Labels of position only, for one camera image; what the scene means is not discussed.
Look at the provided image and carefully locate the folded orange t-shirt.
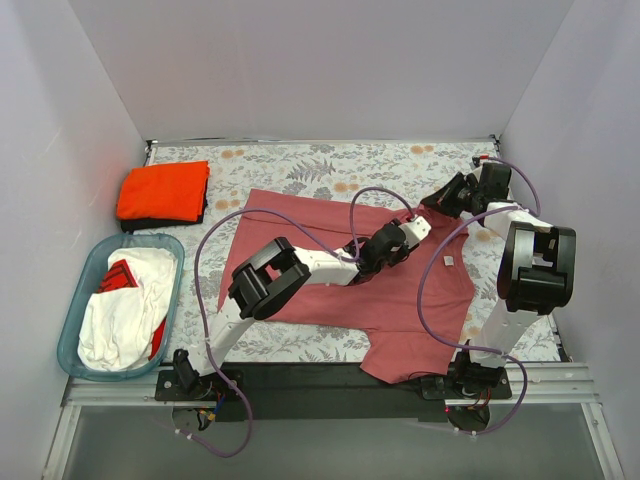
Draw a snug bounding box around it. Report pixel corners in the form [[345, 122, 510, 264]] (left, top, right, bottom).
[[116, 161, 210, 222]]

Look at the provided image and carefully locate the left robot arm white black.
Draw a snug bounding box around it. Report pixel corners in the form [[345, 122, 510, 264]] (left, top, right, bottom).
[[178, 217, 429, 400]]

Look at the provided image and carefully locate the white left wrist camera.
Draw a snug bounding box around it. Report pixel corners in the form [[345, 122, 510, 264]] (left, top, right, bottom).
[[399, 215, 431, 249]]

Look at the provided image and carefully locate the aluminium frame rail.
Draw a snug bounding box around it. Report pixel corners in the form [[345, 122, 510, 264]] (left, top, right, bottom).
[[44, 362, 623, 479]]

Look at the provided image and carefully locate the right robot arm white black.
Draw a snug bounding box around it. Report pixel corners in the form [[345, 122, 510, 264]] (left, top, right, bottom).
[[421, 155, 577, 398]]

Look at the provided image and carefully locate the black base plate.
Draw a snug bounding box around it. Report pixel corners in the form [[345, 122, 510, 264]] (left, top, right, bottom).
[[154, 362, 512, 424]]

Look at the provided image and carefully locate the teal plastic basket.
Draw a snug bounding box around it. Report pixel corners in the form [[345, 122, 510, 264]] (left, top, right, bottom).
[[57, 233, 185, 382]]

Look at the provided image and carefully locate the white t-shirt red print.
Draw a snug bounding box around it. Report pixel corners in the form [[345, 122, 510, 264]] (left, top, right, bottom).
[[77, 247, 177, 372]]

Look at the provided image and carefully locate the folded black t-shirt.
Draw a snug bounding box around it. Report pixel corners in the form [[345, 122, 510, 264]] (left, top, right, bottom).
[[116, 176, 208, 232]]

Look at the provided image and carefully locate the pink t-shirt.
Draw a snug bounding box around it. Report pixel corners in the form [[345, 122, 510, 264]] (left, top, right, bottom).
[[219, 189, 475, 383]]

